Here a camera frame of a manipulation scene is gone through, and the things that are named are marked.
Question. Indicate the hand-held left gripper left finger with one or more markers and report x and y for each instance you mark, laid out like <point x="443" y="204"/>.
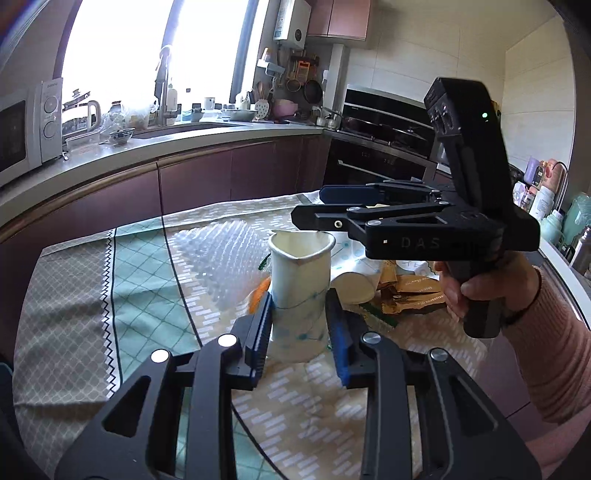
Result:
<point x="261" y="330"/>

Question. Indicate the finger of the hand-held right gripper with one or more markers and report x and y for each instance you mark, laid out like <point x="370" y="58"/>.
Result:
<point x="323" y="217"/>
<point x="341" y="194"/>

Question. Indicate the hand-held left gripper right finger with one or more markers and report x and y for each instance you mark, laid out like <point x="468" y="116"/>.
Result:
<point x="339" y="341"/>

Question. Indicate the orange peel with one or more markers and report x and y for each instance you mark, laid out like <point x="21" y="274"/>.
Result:
<point x="258" y="293"/>

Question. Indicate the white patterned paper cup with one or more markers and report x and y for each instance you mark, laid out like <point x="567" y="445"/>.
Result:
<point x="353" y="286"/>
<point x="295" y="286"/>

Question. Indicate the person's right forearm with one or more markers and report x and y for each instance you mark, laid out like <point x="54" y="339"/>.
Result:
<point x="554" y="350"/>

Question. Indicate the person's right hand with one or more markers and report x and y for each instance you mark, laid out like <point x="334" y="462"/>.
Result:
<point x="521" y="281"/>

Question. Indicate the green-edged snack wrapper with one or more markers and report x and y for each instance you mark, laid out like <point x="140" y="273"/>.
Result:
<point x="378" y="316"/>

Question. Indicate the purple bottle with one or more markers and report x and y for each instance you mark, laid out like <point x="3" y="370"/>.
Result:
<point x="532" y="170"/>

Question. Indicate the black built-in stove unit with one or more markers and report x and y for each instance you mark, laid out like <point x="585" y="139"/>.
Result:
<point x="378" y="138"/>

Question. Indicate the small steel pot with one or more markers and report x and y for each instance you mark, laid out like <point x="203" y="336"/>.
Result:
<point x="328" y="119"/>

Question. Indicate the tan snack wrapper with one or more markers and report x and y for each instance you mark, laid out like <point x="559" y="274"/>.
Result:
<point x="387" y="274"/>

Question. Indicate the clear bubble wrap sheet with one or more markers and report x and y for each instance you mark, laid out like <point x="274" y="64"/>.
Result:
<point x="217" y="258"/>

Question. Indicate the brown snack wrapper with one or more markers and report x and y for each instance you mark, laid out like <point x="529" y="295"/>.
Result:
<point x="415" y="302"/>

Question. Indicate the pink bottle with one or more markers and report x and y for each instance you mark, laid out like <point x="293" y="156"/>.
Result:
<point x="554" y="175"/>

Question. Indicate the white bottle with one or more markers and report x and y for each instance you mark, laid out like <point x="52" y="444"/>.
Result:
<point x="541" y="203"/>

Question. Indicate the pink pot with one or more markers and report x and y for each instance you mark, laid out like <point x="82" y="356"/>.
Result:
<point x="285" y="108"/>

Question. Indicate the hanging black frying pan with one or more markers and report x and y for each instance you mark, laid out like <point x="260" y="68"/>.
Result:
<point x="313" y="91"/>

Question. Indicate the teal bottle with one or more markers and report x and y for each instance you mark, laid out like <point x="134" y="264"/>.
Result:
<point x="551" y="227"/>

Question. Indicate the white dotted utensil holder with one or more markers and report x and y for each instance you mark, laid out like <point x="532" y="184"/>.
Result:
<point x="262" y="107"/>

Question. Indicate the green glass jar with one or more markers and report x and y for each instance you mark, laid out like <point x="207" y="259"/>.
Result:
<point x="579" y="217"/>

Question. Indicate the patterned green tablecloth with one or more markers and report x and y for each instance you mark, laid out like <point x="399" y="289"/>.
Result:
<point x="138" y="277"/>

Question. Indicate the mauve kitchen base cabinets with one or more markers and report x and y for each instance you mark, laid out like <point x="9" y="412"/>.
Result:
<point x="194" y="175"/>

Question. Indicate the steel flask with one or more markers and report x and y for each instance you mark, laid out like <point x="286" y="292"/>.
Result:
<point x="582" y="254"/>

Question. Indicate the black wrist band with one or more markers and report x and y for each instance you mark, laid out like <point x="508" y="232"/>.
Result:
<point x="538" y="288"/>

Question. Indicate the white mug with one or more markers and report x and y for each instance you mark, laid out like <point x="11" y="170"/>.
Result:
<point x="209" y="103"/>

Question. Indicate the kitchen sink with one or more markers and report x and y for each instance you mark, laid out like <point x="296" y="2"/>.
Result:
<point x="184" y="129"/>

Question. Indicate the dish soap bottle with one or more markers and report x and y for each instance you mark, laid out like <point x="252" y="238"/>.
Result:
<point x="172" y="99"/>

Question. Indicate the steel kitchen faucet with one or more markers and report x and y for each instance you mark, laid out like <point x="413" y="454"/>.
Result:
<point x="162" y="92"/>

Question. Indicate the blue and white bowl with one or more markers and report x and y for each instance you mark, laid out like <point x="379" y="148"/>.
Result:
<point x="122" y="136"/>

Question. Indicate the clear plastic bags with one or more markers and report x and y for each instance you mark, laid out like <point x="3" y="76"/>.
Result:
<point x="129" y="115"/>

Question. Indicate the glass electric kettle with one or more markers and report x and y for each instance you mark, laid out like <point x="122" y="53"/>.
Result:
<point x="83" y="117"/>

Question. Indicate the kitchen window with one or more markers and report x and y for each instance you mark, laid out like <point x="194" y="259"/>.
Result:
<point x="120" y="50"/>

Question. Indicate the white microwave oven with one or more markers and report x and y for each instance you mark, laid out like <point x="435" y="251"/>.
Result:
<point x="23" y="134"/>

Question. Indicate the pink wall cabinet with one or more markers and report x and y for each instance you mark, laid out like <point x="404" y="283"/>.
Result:
<point x="339" y="18"/>

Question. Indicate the white wall water heater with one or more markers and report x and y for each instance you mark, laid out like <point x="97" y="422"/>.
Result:
<point x="292" y="23"/>

